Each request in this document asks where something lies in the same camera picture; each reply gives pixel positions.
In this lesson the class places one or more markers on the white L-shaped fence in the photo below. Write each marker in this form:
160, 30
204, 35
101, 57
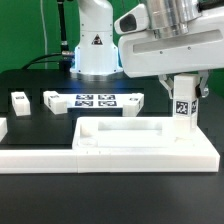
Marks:
38, 161

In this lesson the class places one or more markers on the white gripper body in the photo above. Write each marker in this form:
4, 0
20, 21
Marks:
201, 49

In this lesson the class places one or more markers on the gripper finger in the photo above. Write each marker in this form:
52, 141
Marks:
203, 89
167, 83

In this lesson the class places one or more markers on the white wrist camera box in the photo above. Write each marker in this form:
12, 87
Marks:
135, 20

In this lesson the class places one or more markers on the black pole with clamp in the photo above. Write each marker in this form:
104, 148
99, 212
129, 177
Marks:
63, 65

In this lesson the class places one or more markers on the fiducial marker sheet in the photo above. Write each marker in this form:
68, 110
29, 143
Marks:
95, 100

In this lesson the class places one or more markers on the white block at left edge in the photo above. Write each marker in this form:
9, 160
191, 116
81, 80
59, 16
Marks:
3, 128

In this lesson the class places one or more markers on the white desk tabletop tray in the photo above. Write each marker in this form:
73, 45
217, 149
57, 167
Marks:
140, 144

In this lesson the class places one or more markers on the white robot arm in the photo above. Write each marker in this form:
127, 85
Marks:
97, 53

